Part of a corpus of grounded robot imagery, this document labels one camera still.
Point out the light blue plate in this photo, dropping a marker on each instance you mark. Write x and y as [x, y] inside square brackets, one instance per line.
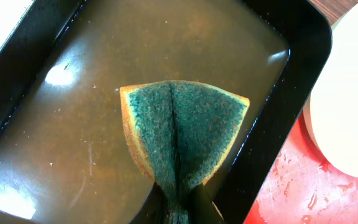
[331, 112]

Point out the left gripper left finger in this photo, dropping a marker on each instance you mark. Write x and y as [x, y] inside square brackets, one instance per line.
[155, 209]

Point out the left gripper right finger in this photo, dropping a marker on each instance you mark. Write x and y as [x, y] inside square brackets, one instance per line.
[201, 209]

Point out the red plastic tray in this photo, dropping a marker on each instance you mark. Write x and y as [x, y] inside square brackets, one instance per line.
[303, 187]

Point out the black rectangular water tray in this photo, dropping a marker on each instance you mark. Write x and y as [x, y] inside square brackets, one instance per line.
[63, 155]

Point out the green yellow sponge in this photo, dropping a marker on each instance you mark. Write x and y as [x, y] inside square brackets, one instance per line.
[179, 133]

